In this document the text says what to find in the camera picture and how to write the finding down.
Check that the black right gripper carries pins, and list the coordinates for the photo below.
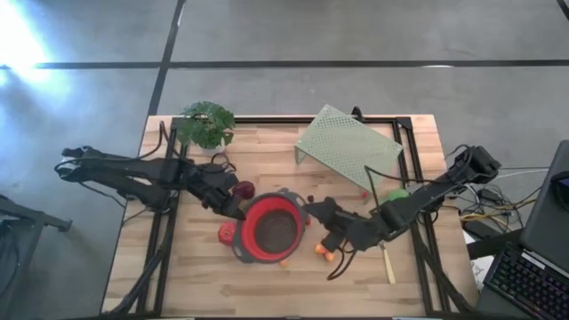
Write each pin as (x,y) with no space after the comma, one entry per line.
(360,231)

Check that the small yellow orange peach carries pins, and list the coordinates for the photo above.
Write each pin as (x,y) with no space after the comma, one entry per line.
(330,256)
(319,249)
(283,264)

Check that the green apple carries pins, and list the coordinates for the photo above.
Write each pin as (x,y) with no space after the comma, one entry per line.
(398,194)

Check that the small black power adapter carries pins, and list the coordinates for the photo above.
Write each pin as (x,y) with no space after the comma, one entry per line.
(489,195)

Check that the black aluminium rig frame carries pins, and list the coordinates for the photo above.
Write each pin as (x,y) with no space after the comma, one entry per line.
(311,119)

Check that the black metal cart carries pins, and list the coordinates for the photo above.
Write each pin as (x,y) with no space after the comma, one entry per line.
(35,216)

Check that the green plant in white pot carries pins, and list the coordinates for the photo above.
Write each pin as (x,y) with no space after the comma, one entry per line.
(206,126)

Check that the green perforated metal shelf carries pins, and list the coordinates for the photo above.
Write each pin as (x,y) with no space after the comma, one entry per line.
(347,142)

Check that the black laptop computer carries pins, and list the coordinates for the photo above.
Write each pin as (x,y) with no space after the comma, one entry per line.
(547,222)

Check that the dark maroon fruit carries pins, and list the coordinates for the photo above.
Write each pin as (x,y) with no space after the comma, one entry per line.
(245,190)

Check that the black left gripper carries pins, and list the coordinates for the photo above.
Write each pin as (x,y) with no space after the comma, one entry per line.
(213,182)

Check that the white paper sheet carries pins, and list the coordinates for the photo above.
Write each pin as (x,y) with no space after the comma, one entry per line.
(479,271)

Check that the large red tomato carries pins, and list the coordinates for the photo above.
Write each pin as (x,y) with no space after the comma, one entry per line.
(226,233)

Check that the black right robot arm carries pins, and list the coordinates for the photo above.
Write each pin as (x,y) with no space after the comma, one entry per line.
(427,195)

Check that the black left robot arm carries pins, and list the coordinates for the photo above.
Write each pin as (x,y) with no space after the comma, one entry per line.
(133,171)

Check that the black power brick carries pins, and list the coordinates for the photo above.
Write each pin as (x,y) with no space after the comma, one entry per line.
(475,229)

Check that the red collapsible colander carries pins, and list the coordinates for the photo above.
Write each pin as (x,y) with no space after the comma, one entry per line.
(273,202)

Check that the black side desk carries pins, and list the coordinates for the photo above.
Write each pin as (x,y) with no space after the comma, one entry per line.
(493,246)

